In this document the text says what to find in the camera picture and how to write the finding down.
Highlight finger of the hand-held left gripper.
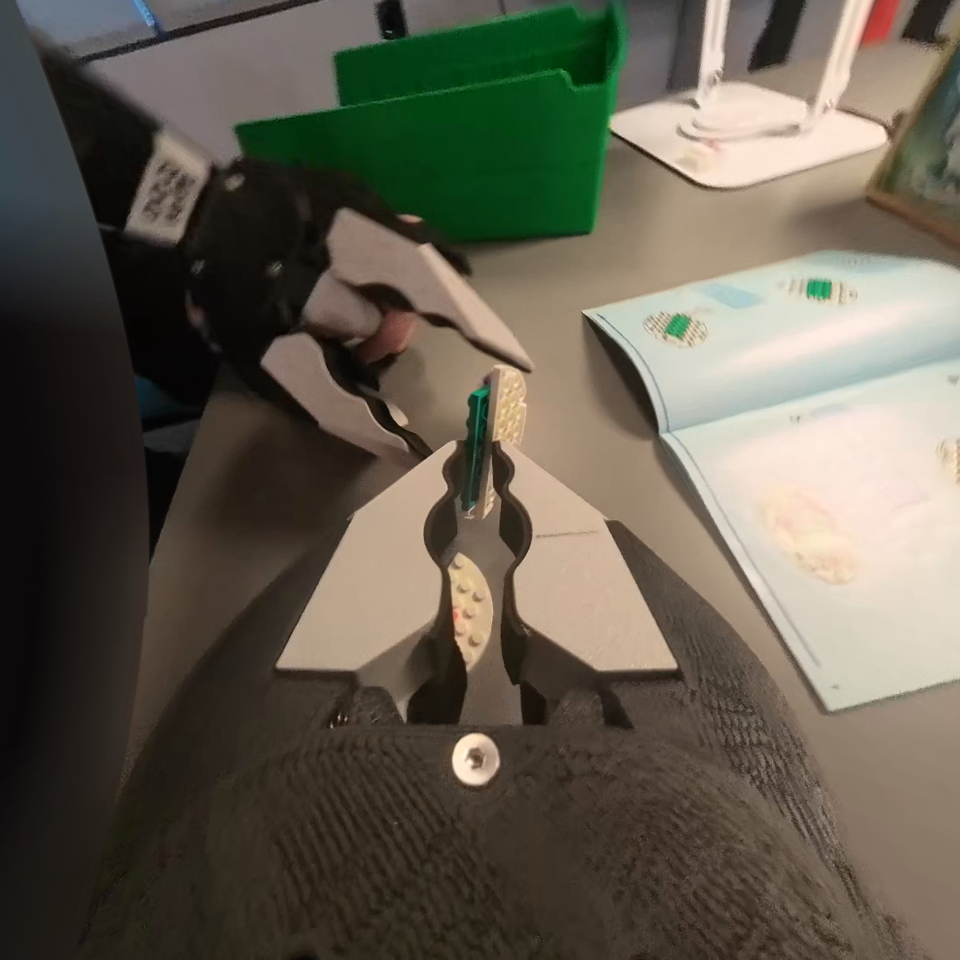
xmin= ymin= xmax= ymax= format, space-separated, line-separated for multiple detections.
xmin=260 ymin=330 xmax=434 ymax=459
xmin=302 ymin=207 xmax=536 ymax=375

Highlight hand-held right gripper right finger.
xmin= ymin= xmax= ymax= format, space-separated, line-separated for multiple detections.
xmin=491 ymin=442 xmax=681 ymax=726

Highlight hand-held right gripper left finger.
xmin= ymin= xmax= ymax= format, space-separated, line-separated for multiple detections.
xmin=276 ymin=441 xmax=460 ymax=723

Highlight cream half-round lego plate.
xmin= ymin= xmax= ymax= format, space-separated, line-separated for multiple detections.
xmin=447 ymin=552 xmax=497 ymax=669

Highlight green and cream lego assembly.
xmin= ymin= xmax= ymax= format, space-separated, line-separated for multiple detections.
xmin=462 ymin=364 xmax=531 ymax=521

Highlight person's left hand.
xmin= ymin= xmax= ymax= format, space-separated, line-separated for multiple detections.
xmin=354 ymin=309 xmax=416 ymax=367

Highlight green plastic bin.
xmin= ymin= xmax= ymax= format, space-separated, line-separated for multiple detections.
xmin=234 ymin=0 xmax=628 ymax=246

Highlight light blue instruction booklet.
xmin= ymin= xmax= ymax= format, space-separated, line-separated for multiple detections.
xmin=582 ymin=250 xmax=960 ymax=713

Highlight white stand base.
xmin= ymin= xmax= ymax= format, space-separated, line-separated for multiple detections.
xmin=608 ymin=0 xmax=891 ymax=189

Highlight framed picture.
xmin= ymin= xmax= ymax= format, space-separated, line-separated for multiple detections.
xmin=865 ymin=45 xmax=960 ymax=250

